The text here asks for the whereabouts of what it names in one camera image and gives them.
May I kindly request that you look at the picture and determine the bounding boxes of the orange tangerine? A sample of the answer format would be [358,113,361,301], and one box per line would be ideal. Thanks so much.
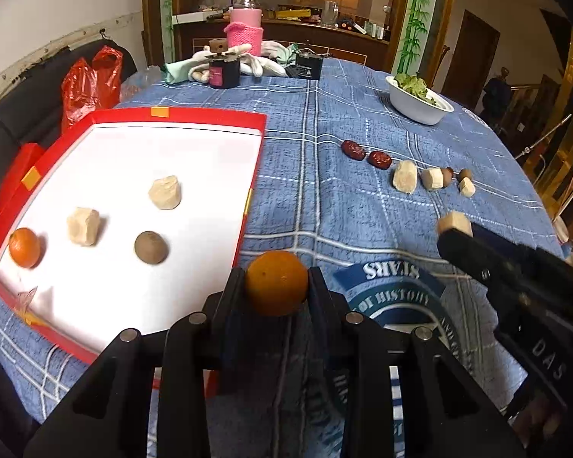
[245,250,308,316]
[8,227,41,269]

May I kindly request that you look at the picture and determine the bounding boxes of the brown longan fruit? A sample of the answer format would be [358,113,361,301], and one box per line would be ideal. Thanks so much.
[441,168,453,187]
[457,169,473,182]

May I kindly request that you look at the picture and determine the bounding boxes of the green leaves in bowl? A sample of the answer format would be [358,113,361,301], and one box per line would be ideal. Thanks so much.
[394,73,438,105]

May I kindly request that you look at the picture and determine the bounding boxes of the red plastic bag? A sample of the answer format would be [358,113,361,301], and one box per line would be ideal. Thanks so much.
[61,45,123,134]

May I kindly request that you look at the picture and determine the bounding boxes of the large beige yam piece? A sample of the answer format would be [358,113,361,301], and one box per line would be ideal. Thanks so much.
[392,160,418,194]

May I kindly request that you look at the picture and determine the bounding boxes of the orange tangerine in tray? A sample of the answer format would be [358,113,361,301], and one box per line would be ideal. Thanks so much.
[8,227,41,269]

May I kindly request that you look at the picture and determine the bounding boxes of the black jar pink label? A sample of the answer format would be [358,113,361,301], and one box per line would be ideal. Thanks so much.
[209,38,240,89]

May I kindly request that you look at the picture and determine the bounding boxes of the red jujube date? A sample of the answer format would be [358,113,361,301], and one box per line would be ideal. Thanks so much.
[367,150,392,169]
[342,140,366,161]

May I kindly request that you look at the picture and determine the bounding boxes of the black sofa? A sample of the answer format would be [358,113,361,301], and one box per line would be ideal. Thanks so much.
[0,39,136,187]

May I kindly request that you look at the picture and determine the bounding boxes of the wooden cabinet counter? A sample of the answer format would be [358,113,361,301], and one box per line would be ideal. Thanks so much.
[142,0,453,80]

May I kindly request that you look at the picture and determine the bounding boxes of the red tray white inside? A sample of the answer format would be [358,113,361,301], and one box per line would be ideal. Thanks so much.
[0,106,267,363]

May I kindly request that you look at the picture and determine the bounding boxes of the brown round fruit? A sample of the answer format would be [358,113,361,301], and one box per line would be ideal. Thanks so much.
[134,231,168,265]

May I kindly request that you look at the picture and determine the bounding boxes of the white bowl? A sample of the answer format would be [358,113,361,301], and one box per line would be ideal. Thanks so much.
[386,76,454,126]

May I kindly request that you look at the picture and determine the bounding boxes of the white cloth gloves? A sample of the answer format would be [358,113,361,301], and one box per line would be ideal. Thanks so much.
[161,42,297,89]

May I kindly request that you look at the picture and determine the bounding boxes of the red box beside tray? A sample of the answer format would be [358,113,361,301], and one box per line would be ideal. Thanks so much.
[0,143,45,214]

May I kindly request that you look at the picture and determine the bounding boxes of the beige yam chunk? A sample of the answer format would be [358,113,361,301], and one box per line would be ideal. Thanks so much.
[67,208,101,246]

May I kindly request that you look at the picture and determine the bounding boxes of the beige yam chunk rounded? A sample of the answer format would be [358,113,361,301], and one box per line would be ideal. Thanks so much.
[149,176,182,210]

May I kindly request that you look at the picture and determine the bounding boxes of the small beige yam cube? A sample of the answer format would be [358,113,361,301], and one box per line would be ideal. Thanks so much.
[458,177,476,197]

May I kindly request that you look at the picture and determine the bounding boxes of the beige yam piece small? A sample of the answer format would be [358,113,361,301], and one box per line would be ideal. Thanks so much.
[420,168,444,190]

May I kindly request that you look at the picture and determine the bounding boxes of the blue plaid tablecloth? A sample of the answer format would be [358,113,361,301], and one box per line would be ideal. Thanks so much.
[0,58,567,458]

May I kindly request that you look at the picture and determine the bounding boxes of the pink bottle knitted sleeve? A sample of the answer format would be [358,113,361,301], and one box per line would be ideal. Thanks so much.
[223,0,264,56]

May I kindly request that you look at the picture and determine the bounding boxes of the black box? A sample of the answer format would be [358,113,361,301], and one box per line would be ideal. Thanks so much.
[285,51,324,81]

